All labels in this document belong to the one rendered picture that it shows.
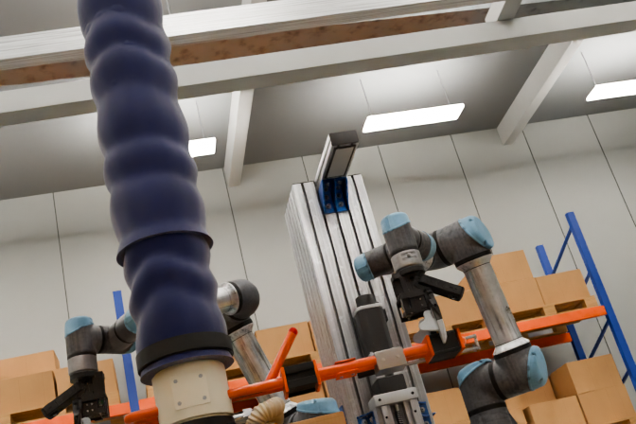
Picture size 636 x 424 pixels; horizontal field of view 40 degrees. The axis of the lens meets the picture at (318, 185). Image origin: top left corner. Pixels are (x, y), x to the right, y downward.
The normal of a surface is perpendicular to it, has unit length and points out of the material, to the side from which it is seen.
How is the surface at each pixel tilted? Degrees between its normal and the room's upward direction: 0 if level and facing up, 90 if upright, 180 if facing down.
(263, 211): 90
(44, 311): 90
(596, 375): 90
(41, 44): 90
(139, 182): 74
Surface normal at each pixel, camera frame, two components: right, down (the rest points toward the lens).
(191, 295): 0.47, -0.66
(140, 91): 0.20, -0.61
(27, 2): 0.24, 0.88
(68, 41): 0.10, -0.45
